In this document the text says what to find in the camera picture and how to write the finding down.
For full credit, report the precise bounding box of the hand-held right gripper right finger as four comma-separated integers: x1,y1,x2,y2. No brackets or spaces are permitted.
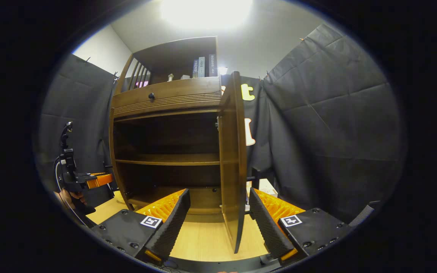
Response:
248,187,354,266

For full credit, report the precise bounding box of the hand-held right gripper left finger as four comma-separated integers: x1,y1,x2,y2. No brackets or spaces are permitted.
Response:
90,188,191,266

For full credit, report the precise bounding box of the wooden double-door shoe cabinet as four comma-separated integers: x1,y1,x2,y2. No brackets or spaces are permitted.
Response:
109,36,225,224

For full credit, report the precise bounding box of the black backdrop cloth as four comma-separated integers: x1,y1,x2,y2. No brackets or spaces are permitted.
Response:
33,24,407,224

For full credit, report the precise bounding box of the large ceiling light panel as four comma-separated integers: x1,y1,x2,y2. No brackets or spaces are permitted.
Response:
160,0,253,31

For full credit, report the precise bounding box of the thick cream book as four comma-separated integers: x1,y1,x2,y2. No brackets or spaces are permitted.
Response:
258,178,279,198

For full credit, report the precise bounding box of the grey webbing strap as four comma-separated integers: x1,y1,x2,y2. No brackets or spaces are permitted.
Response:
349,201,381,228

